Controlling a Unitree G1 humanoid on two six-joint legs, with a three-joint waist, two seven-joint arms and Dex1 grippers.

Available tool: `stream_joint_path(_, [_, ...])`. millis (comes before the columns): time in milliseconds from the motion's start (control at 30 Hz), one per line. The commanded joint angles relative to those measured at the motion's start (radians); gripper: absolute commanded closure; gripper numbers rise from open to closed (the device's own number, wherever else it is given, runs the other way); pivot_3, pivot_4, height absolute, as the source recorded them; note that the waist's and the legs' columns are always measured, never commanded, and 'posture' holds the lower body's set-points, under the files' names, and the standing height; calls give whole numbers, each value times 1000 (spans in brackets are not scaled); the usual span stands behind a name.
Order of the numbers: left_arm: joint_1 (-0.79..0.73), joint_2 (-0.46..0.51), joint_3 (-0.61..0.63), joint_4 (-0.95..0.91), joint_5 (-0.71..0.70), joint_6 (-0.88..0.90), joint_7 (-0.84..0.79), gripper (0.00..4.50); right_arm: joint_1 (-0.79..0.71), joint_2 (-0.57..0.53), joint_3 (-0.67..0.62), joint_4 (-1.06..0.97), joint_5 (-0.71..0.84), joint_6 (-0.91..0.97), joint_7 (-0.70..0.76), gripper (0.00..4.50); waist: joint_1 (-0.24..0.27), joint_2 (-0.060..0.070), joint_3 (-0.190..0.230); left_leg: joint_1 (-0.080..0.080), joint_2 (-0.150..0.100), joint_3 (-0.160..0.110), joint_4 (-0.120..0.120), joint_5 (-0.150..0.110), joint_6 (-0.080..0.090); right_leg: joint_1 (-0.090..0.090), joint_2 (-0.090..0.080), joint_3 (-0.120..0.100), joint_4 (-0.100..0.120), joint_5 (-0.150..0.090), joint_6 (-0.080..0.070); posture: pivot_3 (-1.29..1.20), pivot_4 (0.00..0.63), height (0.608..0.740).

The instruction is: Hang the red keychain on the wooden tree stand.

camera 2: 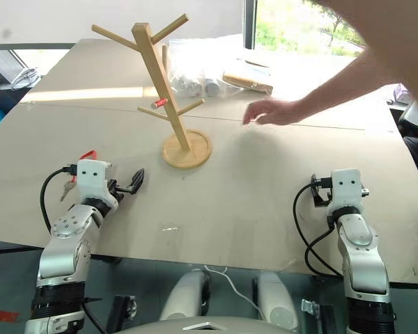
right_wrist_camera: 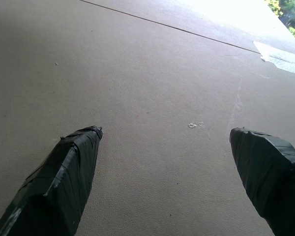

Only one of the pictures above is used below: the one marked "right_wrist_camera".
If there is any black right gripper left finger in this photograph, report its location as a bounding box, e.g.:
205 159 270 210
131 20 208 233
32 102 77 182
0 125 103 236

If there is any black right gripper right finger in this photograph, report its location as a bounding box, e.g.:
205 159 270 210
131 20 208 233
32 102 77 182
229 127 295 236

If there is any white tape strip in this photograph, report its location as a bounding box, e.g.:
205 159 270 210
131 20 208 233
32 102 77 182
253 40 295 75

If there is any green foliage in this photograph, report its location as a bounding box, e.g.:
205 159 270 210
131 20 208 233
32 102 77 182
267 0 295 47

